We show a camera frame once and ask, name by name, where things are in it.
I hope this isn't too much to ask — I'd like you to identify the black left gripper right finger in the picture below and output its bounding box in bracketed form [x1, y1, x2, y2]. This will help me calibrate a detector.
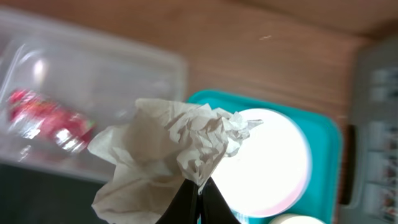
[198, 178, 240, 224]

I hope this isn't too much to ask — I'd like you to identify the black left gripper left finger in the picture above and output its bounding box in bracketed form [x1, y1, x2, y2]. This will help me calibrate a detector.
[156, 179, 198, 224]

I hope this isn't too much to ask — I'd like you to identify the white napkin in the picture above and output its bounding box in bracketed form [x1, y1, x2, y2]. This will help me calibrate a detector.
[88, 98, 261, 223]

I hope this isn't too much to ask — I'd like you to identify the red snack wrapper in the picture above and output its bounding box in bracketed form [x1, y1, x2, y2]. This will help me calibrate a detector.
[7, 89, 95, 154]

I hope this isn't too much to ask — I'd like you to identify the grey dishwasher rack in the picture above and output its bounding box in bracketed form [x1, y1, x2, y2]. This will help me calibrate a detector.
[338, 36, 397, 223]

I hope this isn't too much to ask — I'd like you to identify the large white plate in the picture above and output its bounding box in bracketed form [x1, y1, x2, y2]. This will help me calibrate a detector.
[211, 108, 312, 218]

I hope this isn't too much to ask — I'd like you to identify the white empty bowl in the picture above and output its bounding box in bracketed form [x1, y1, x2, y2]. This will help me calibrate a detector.
[269, 213, 325, 224]

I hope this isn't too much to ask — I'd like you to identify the teal plastic tray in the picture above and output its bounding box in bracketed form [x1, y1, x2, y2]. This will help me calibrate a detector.
[187, 90, 343, 223]

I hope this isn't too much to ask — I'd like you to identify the black tray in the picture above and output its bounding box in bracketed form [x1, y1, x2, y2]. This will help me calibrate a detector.
[1, 164, 106, 224]

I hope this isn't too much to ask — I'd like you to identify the clear plastic bin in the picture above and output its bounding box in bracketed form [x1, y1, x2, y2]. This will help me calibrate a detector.
[1, 8, 188, 182]

